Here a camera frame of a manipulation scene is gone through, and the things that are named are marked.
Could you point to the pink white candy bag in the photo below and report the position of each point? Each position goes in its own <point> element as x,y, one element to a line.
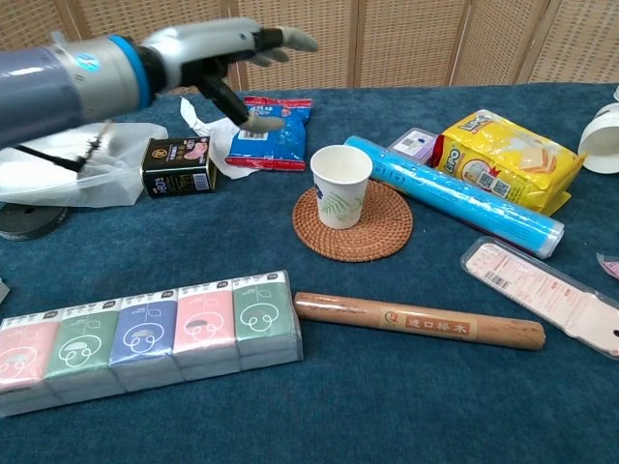
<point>611,266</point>

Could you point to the blue snack bag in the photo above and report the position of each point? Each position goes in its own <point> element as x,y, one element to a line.
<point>285,140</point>

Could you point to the crumpled white paper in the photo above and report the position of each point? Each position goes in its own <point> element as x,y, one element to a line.
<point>220,140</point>

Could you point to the colourful tissue multipack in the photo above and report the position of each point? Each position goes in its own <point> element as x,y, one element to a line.
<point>145,343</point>

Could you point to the white usb hub box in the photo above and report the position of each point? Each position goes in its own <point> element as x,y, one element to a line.
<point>4,291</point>

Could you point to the brown woven round coaster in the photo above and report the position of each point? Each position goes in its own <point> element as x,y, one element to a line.
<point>382,232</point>

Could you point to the translucent plastic bag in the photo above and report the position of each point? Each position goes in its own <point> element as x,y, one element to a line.
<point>111,186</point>

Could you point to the yellow biscuit bag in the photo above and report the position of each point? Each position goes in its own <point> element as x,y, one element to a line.
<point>512,159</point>

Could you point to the wicker folding screen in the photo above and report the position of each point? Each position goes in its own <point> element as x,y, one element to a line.
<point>411,43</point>

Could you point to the black round metal disc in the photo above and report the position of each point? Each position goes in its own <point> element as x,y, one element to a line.
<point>29,223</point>

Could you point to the white paper cup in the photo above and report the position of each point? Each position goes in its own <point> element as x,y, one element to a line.
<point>341,193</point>

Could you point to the black tin box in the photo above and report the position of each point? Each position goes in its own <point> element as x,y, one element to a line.
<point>179,169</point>

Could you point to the paper cup stack lying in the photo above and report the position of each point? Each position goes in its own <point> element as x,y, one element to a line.
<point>602,140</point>

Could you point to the pink clear flat package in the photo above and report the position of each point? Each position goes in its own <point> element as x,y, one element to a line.
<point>537,290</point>

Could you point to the small purple box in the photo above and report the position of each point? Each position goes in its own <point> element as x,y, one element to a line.
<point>411,142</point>

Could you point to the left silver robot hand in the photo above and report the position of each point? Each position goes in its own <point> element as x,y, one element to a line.
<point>208,46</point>

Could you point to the wooden rolling pin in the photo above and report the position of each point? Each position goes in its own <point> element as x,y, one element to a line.
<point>421,321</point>

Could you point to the blue table cloth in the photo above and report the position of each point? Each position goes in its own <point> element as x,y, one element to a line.
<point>338,415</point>

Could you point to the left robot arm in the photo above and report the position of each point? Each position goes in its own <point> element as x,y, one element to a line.
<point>53,87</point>

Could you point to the light blue plastic roll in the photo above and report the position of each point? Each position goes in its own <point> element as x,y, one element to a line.
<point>459,198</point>

